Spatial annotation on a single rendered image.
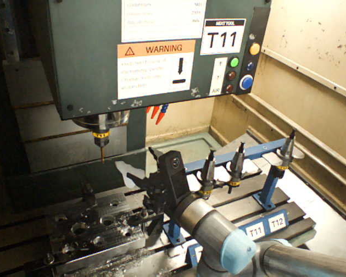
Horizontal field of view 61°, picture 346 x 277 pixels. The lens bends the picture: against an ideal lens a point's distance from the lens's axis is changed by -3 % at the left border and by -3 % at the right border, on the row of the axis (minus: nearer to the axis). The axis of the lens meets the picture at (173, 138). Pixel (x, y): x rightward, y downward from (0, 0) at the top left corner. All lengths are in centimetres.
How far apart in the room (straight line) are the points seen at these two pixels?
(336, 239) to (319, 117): 55
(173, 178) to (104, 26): 31
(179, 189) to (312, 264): 28
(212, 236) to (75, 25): 44
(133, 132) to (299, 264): 110
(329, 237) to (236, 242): 97
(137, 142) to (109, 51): 104
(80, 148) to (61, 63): 93
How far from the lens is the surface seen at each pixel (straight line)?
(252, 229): 120
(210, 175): 90
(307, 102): 154
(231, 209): 130
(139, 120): 148
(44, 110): 129
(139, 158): 159
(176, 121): 207
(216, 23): 62
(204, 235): 60
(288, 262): 62
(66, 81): 55
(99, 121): 75
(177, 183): 63
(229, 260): 59
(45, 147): 139
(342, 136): 146
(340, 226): 155
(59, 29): 52
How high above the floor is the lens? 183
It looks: 35 degrees down
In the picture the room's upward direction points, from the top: 6 degrees clockwise
